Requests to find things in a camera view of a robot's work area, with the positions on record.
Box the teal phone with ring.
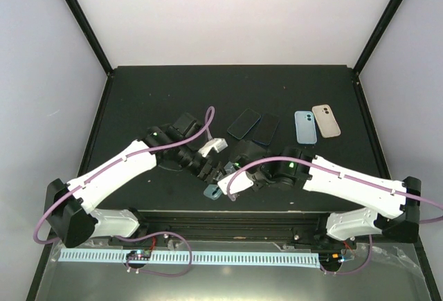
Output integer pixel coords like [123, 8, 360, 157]
[203, 162, 235, 200]

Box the teal phone from blue case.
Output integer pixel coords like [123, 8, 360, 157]
[227, 108, 261, 140]

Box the dark blue phone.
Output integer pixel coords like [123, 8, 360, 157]
[253, 113, 280, 146]

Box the light blue phone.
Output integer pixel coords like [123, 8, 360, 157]
[294, 111, 317, 145]

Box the beige phone case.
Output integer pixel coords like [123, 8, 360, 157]
[311, 104, 341, 138]

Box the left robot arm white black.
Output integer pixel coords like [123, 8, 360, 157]
[41, 107, 227, 248]

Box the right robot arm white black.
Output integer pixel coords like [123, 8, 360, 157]
[217, 140, 422, 248]

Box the left circuit board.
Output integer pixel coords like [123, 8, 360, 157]
[125, 250, 152, 261]

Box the circuit board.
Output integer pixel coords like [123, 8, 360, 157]
[325, 253, 354, 263]
[125, 250, 152, 261]

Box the right circuit board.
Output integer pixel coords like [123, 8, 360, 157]
[325, 253, 354, 263]

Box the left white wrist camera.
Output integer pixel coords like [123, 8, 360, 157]
[198, 138, 228, 157]

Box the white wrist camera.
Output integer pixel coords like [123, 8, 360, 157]
[198, 138, 228, 157]
[217, 172, 254, 195]

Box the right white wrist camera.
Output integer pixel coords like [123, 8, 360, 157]
[217, 172, 254, 195]

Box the black aluminium front rail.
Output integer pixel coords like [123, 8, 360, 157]
[51, 210, 422, 246]

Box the light blue slotted cable duct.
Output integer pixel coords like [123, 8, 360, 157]
[58, 248, 320, 268]

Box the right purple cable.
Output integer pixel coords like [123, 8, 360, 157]
[226, 156, 443, 277]

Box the left black frame post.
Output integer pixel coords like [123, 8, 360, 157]
[65, 0, 114, 75]

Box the black frame post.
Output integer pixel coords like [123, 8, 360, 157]
[353, 0, 403, 75]
[65, 0, 114, 75]

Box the right black frame post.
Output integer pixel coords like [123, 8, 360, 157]
[353, 0, 403, 75]

